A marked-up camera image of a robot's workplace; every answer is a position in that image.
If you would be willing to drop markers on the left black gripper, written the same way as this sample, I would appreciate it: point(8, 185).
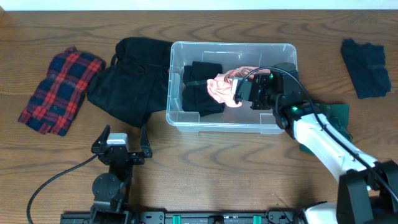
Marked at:
point(145, 154)

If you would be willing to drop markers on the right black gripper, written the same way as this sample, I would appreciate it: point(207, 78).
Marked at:
point(263, 78)

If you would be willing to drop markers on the pink printed t-shirt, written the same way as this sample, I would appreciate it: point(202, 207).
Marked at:
point(219, 88)

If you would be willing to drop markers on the clear plastic storage bin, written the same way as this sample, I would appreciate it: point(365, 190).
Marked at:
point(229, 56)

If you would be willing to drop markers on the black taped garment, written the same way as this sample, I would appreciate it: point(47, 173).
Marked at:
point(195, 96)

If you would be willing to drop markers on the green taped garment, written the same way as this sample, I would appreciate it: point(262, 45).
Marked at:
point(338, 116)

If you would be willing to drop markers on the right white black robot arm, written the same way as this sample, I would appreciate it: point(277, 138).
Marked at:
point(367, 188)

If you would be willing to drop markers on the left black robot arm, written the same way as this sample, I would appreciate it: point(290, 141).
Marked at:
point(111, 189)

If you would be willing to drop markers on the large black folded garment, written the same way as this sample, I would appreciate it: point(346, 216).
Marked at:
point(135, 84)

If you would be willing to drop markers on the red navy plaid shirt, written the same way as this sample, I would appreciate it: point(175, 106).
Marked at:
point(59, 96)

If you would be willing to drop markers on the dark navy folded garment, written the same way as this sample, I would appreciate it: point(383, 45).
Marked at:
point(366, 64)

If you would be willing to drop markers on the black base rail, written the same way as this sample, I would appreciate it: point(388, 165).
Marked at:
point(276, 217)

